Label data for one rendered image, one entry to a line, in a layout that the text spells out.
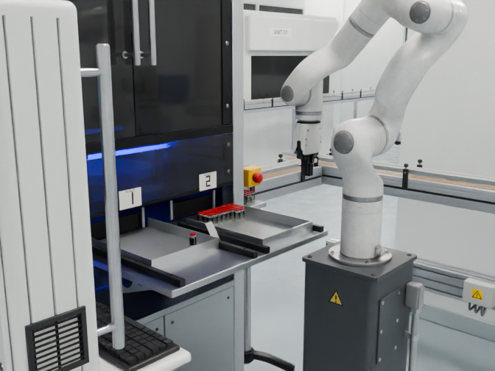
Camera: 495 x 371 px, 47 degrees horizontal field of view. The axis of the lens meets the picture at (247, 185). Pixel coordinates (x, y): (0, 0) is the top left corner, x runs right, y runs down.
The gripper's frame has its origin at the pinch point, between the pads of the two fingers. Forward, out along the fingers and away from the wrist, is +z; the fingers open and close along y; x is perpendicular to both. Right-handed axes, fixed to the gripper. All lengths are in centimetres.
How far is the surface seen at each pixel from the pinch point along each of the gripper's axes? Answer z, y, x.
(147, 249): 22, 43, -29
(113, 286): 9, 86, 14
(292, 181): 21, -59, -48
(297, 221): 20.3, -5.9, -7.8
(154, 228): 22, 27, -44
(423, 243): 66, -144, -20
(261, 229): 22.2, 4.0, -15.7
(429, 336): 111, -126, -5
